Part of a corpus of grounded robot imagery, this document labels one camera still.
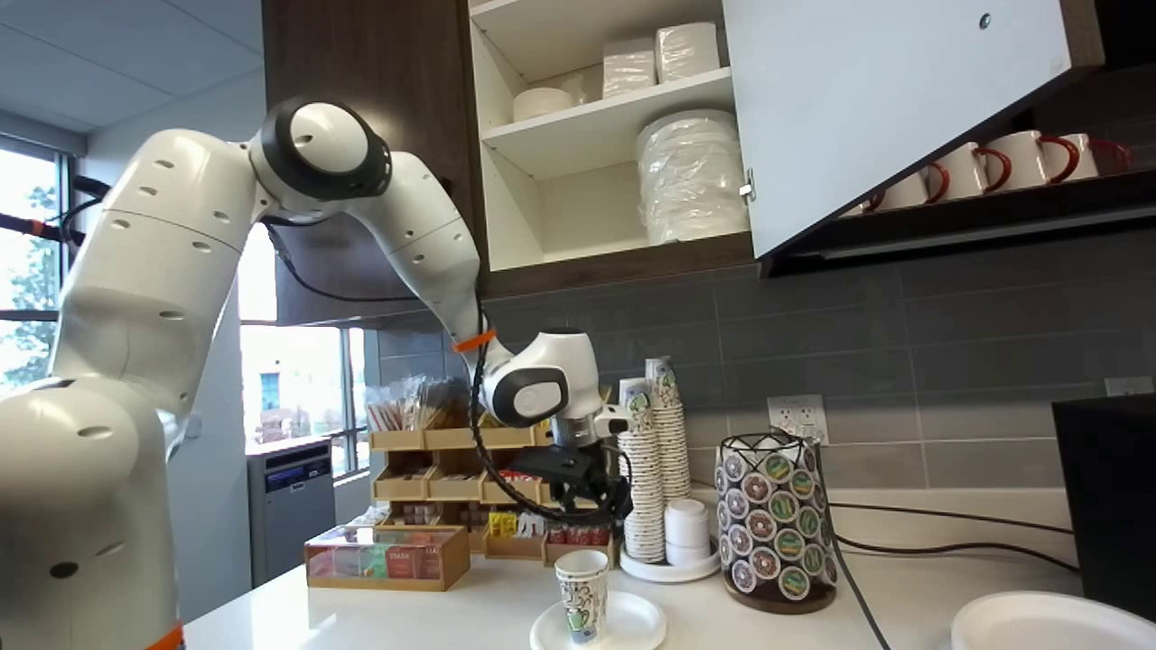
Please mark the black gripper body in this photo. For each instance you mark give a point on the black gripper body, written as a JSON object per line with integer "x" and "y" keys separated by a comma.
{"x": 578, "y": 470}

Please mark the wooden snack organizer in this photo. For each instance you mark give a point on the wooden snack organizer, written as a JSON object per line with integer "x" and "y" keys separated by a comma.
{"x": 421, "y": 482}

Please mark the white napkin pack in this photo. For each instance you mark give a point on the white napkin pack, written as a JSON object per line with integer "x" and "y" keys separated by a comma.
{"x": 626, "y": 65}
{"x": 688, "y": 50}

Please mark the black coffee machine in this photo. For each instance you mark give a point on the black coffee machine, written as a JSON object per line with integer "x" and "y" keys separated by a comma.
{"x": 1115, "y": 505}

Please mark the wooden tea bag box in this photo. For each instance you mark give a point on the wooden tea bag box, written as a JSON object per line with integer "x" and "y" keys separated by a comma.
{"x": 383, "y": 559}

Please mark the white round cup tray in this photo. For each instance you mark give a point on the white round cup tray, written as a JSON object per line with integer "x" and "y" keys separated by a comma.
{"x": 669, "y": 572}

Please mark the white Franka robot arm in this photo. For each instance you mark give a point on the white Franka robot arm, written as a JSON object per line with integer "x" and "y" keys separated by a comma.
{"x": 157, "y": 238}

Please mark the white cabinet door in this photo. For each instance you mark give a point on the white cabinet door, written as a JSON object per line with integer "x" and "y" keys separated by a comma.
{"x": 889, "y": 110}

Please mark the dark brown wood cabinet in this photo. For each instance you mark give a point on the dark brown wood cabinet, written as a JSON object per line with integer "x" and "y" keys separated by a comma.
{"x": 362, "y": 48}

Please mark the white cup lid stack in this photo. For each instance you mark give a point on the white cup lid stack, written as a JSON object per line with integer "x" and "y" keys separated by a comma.
{"x": 688, "y": 527}

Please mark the dark open shelf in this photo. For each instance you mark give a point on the dark open shelf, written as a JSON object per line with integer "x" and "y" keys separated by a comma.
{"x": 962, "y": 234}

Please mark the white open cabinet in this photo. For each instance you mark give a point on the white open cabinet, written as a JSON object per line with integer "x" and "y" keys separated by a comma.
{"x": 563, "y": 138}

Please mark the tall patterned cup stack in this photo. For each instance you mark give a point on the tall patterned cup stack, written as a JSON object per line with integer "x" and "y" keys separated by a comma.
{"x": 669, "y": 418}
{"x": 645, "y": 482}

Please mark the white bowl stack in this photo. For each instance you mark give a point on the white bowl stack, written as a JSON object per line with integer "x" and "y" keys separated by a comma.
{"x": 543, "y": 103}

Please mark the wrapped white plate stack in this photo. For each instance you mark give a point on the wrapped white plate stack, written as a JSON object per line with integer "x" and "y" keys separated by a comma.
{"x": 690, "y": 174}

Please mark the white wall outlet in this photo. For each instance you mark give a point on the white wall outlet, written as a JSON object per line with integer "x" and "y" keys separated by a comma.
{"x": 799, "y": 415}

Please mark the white paper plate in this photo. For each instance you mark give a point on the white paper plate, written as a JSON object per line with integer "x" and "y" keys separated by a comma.
{"x": 632, "y": 622}

